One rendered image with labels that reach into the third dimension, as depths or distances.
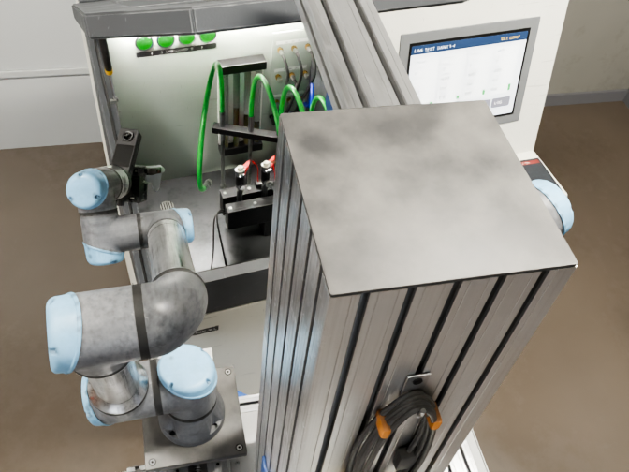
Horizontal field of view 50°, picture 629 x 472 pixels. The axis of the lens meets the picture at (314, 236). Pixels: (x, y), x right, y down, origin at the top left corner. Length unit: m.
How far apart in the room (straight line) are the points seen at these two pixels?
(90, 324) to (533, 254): 0.63
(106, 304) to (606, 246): 3.03
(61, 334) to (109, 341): 0.07
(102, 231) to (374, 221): 0.83
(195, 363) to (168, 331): 0.41
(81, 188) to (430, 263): 0.88
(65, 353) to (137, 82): 1.19
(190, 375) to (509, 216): 0.88
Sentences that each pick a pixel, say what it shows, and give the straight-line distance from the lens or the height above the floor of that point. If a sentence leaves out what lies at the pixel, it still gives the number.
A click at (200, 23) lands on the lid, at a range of 1.05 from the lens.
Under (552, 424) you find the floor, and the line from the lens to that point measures 3.04.
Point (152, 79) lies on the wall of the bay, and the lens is 2.09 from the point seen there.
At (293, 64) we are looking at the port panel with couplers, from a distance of 2.18.
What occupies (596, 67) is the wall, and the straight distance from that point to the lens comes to 4.45.
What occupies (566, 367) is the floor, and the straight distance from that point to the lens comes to 3.21.
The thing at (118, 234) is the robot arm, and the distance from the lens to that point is 1.40.
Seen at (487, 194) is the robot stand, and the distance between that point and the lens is 0.72.
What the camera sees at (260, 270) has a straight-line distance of 1.96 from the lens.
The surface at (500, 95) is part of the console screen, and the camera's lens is 2.28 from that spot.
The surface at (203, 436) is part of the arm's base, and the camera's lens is 1.58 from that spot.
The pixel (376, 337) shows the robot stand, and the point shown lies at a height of 1.94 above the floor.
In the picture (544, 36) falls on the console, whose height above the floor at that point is 1.38.
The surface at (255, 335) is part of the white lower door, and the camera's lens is 2.25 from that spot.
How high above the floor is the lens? 2.52
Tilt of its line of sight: 50 degrees down
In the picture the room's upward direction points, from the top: 8 degrees clockwise
